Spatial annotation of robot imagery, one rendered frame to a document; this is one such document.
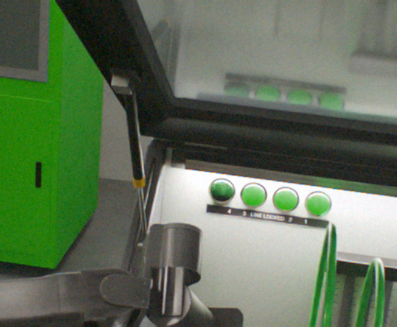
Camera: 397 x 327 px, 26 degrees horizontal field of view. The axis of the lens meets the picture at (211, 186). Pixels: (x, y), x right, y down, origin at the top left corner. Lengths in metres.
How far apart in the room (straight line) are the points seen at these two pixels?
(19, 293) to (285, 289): 0.83
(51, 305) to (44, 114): 2.95
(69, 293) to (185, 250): 0.15
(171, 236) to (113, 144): 4.40
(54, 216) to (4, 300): 3.08
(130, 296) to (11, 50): 2.95
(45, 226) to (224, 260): 2.44
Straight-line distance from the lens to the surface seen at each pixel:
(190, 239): 1.02
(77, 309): 0.97
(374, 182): 1.60
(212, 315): 1.06
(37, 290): 0.98
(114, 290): 0.97
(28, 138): 3.95
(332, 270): 1.30
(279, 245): 1.67
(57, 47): 3.80
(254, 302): 1.72
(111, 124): 5.37
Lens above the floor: 1.97
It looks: 21 degrees down
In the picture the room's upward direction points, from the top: 6 degrees clockwise
